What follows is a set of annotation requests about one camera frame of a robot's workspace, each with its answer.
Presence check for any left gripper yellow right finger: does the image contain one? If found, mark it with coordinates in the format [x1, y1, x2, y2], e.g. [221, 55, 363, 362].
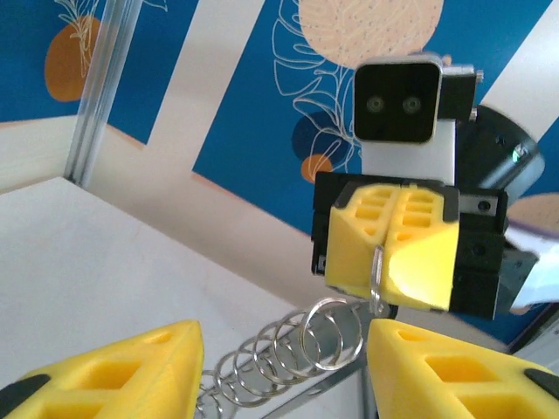
[366, 318, 559, 419]

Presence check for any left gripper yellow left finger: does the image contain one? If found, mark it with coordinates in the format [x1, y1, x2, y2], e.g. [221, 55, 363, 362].
[0, 319, 205, 419]

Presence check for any silver carabiner with key rings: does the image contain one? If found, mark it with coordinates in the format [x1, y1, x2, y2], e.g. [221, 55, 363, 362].
[194, 244, 393, 419]

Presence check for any white table cloth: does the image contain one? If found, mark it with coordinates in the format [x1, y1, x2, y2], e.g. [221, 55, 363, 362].
[0, 174, 372, 419]

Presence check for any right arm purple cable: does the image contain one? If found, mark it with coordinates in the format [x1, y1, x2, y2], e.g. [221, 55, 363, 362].
[506, 220, 559, 242]

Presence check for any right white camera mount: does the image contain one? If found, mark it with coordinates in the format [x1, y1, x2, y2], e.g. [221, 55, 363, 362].
[361, 118, 459, 187]

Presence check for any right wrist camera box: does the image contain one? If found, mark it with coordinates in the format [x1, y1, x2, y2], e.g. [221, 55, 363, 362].
[352, 55, 445, 145]

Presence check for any silver aluminium frame post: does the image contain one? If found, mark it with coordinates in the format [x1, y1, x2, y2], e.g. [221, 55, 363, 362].
[64, 0, 141, 188]

